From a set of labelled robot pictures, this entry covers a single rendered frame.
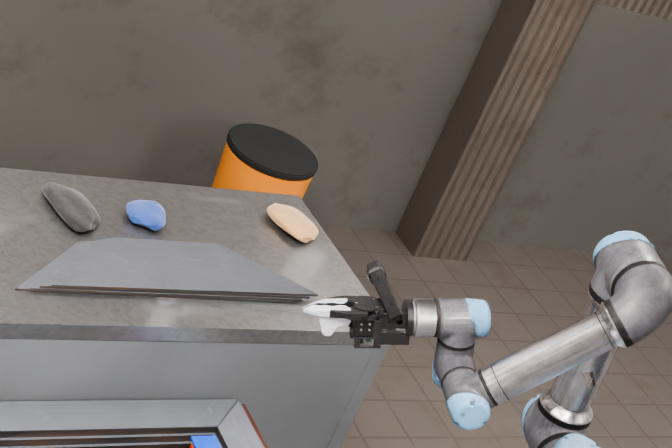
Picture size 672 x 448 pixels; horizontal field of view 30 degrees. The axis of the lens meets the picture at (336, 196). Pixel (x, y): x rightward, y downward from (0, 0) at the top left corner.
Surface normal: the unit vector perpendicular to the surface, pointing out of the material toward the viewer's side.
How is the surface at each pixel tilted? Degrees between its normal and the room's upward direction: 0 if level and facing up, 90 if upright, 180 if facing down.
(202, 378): 90
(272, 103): 90
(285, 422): 90
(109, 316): 0
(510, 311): 0
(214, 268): 0
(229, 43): 90
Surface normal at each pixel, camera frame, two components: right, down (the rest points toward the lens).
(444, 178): -0.85, -0.10
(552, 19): 0.39, 0.55
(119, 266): 0.36, -0.83
